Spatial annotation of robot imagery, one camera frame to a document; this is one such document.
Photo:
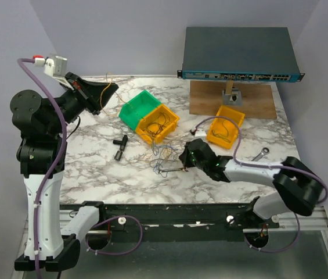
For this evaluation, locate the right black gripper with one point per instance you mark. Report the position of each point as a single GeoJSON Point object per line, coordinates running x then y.
{"type": "Point", "coordinates": [184, 156]}

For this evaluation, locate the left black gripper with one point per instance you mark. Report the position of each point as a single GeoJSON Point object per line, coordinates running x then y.
{"type": "Point", "coordinates": [87, 92]}

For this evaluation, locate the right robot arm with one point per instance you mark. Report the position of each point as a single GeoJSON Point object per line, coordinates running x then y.
{"type": "Point", "coordinates": [298, 190]}

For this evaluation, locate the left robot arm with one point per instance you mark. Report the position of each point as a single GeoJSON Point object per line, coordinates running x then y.
{"type": "Point", "coordinates": [42, 123]}

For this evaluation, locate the yellow bin right side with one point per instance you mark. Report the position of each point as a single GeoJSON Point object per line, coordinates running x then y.
{"type": "Point", "coordinates": [223, 132]}

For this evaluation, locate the green plastic bin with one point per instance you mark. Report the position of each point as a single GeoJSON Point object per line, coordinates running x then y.
{"type": "Point", "coordinates": [137, 108]}

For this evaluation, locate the open-end silver wrench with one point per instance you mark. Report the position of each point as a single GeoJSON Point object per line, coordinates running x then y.
{"type": "Point", "coordinates": [160, 171]}

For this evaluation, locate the yellow bin beside green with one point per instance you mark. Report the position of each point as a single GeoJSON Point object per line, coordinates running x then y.
{"type": "Point", "coordinates": [155, 126]}

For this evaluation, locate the black T-shaped tool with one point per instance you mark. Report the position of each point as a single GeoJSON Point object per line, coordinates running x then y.
{"type": "Point", "coordinates": [122, 145]}

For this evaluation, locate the wooden board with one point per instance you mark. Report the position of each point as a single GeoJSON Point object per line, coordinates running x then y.
{"type": "Point", "coordinates": [252, 99]}

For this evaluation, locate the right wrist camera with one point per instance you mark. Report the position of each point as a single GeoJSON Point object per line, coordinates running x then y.
{"type": "Point", "coordinates": [200, 133]}

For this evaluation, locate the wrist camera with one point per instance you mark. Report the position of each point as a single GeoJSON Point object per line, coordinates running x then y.
{"type": "Point", "coordinates": [54, 65]}
{"type": "Point", "coordinates": [200, 133]}

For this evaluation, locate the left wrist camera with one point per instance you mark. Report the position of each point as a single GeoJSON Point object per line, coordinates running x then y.
{"type": "Point", "coordinates": [54, 65]}

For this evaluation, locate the grey stand bracket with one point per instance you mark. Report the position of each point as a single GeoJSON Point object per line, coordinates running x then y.
{"type": "Point", "coordinates": [231, 96]}

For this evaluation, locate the ratchet ring wrench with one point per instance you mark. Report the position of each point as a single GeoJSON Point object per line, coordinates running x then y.
{"type": "Point", "coordinates": [264, 151]}

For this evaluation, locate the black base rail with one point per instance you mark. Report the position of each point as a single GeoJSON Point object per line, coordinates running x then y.
{"type": "Point", "coordinates": [130, 223]}

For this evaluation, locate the network switch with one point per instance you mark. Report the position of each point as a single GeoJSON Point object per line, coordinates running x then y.
{"type": "Point", "coordinates": [239, 54]}

